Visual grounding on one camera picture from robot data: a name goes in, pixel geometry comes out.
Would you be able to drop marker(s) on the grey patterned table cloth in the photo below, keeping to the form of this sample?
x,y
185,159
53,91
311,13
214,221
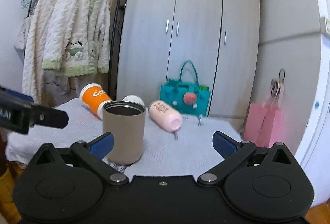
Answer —
x,y
188,152

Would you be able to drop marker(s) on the yellow bin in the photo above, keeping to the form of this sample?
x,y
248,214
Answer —
x,y
8,209

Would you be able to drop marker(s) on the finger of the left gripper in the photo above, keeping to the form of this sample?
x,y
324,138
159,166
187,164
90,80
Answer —
x,y
49,117
17,95

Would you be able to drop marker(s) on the teal felt handbag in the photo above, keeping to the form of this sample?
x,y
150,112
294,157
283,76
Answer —
x,y
186,97

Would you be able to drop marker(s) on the white fluffy robe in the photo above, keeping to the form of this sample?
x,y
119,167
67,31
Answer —
x,y
36,31

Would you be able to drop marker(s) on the pink bottle cup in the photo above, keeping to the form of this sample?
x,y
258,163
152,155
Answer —
x,y
169,119

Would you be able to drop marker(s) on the white green knit cardigan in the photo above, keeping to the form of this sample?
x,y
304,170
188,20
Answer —
x,y
78,41

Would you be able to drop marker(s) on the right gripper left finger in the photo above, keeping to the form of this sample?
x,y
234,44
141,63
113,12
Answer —
x,y
91,155

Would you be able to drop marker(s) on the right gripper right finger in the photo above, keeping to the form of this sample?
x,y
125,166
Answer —
x,y
234,154

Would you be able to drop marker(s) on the grey wooden wardrobe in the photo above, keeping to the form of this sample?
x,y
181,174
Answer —
x,y
220,37

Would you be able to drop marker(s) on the white floral paper cup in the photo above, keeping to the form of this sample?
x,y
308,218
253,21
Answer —
x,y
134,99

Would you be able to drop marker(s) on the pink paper shopping bag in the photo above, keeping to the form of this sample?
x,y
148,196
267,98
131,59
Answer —
x,y
264,120

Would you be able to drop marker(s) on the orange paper cup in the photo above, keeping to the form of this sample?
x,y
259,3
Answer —
x,y
94,97

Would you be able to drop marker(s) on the taupe metal tumbler cup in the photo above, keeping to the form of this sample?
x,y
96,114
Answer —
x,y
126,121

